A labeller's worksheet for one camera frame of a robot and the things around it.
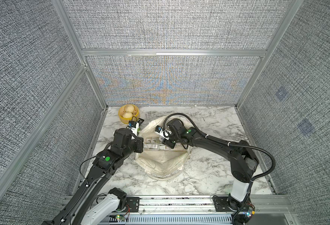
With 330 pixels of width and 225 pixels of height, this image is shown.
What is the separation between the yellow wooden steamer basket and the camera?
1.08 m

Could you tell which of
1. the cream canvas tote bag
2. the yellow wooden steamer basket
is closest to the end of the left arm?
the cream canvas tote bag

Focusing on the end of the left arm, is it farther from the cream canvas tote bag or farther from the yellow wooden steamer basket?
the yellow wooden steamer basket
